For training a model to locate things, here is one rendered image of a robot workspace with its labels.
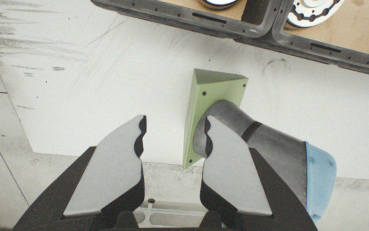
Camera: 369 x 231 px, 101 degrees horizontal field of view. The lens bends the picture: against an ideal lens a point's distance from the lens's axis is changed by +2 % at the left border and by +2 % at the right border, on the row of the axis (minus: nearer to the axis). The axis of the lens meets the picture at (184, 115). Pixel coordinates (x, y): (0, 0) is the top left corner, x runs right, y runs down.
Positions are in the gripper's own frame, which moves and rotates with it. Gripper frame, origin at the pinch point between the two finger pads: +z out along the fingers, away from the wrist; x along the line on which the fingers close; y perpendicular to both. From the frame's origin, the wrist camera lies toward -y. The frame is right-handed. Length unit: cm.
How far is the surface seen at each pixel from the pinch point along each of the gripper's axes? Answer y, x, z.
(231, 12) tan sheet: -9.6, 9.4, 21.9
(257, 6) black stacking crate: -9.9, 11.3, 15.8
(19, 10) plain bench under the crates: -10, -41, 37
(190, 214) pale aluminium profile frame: 163, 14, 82
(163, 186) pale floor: 140, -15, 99
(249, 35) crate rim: -6.1, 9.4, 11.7
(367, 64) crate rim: -3.1, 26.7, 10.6
